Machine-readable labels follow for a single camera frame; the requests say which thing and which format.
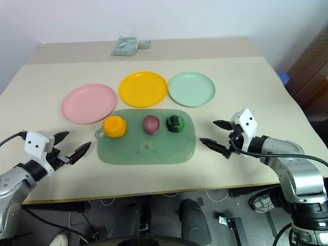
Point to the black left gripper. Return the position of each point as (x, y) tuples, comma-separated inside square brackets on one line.
[(55, 159)]

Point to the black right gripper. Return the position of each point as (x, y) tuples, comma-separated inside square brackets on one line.
[(237, 143)]

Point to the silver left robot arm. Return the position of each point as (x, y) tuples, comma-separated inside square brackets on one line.
[(15, 184)]

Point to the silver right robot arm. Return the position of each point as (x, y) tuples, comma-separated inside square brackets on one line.
[(294, 169)]

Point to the pink plastic plate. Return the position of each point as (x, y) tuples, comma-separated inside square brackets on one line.
[(88, 103)]

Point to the dark green toy fruit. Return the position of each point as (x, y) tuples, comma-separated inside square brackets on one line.
[(175, 124)]

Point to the orange toy fruit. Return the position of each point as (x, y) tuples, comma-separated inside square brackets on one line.
[(114, 126)]

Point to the mint green plastic plate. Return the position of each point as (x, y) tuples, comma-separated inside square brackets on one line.
[(191, 89)]

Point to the purple toy fruit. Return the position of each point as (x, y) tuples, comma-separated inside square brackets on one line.
[(151, 125)]

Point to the yellow plastic plate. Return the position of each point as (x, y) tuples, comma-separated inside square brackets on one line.
[(142, 89)]

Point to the black table crossbar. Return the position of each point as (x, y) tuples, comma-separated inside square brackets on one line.
[(56, 207), (251, 191)]

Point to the translucent green cutting board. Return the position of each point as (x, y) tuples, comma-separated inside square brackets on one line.
[(146, 151)]

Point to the white grey sneaker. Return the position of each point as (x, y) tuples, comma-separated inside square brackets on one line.
[(261, 203)]

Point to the blue plastic stool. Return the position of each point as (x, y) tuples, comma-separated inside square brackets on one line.
[(283, 78)]

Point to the dark rounded shape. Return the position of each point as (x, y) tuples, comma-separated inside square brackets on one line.
[(194, 220)]

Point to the white shoe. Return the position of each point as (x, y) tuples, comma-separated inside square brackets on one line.
[(58, 240)]

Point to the brown wooden cabinet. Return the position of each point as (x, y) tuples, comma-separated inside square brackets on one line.
[(312, 77)]

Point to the pale green plastic packet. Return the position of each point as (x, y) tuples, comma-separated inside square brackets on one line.
[(125, 47)]

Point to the small green wrapped packet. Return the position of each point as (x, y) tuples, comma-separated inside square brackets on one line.
[(145, 44)]

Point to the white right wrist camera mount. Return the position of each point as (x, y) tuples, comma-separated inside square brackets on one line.
[(246, 123)]

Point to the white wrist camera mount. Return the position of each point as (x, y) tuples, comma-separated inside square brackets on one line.
[(246, 123), (36, 143)]

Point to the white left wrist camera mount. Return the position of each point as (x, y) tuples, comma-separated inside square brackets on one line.
[(36, 143)]

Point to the black metal bracket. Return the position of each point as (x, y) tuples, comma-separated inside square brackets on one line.
[(234, 225)]

